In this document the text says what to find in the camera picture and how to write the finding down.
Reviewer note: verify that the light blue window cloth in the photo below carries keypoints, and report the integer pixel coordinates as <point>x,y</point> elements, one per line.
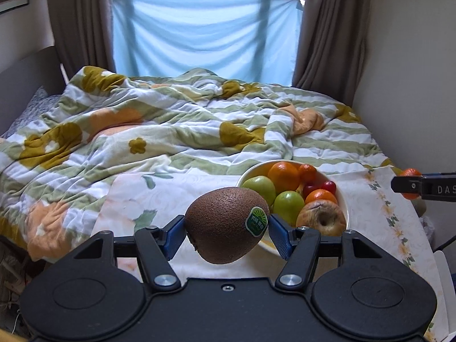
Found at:
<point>206,39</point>

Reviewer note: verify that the brown curtain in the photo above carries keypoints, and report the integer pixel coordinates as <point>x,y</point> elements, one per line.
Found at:
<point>331,35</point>
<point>82,17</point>

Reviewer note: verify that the yellow bruised apple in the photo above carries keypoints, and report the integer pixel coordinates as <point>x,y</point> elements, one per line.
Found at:
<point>320,218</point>

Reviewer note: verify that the small green apple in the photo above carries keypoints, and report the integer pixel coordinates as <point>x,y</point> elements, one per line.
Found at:
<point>288,207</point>

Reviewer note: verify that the large green apple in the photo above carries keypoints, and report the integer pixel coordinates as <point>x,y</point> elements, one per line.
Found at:
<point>260,187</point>

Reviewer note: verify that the brown kiwi with green sticker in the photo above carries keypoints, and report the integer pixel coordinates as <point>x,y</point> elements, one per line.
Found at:
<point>217,224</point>

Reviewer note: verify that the clear plastic bag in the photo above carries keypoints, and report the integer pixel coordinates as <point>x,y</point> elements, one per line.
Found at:
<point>427,228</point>

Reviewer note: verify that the white panel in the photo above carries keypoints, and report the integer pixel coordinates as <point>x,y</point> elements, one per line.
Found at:
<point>443,285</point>

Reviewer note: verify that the cream round bowl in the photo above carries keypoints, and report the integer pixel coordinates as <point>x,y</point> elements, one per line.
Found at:
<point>251,172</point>

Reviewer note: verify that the grey bed headboard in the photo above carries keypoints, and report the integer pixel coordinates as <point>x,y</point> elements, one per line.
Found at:
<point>25,76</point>

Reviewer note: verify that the tangerine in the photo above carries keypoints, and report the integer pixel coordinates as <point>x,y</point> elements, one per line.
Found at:
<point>409,173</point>
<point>307,173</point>

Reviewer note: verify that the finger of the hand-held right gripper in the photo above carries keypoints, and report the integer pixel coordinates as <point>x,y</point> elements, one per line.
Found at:
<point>406,184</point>
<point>440,175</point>

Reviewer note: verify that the floral tablecloth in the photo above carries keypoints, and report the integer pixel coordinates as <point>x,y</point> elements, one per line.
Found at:
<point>160,192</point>

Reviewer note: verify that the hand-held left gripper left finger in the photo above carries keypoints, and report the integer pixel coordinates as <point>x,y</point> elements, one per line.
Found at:
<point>175,236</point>

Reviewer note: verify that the red cherry tomato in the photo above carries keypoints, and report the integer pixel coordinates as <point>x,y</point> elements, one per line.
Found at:
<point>329,186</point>
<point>309,189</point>

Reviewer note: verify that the grey patterned pillow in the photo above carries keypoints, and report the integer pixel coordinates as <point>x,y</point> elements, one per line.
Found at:
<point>32,109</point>

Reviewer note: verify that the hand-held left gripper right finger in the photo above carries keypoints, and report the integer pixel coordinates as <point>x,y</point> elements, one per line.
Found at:
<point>279,237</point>

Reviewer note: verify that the striped floral blanket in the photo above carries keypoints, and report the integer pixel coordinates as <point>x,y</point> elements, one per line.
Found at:
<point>178,121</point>

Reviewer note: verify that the orange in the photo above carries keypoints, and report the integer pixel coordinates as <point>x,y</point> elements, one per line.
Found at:
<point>320,196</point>
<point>283,176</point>

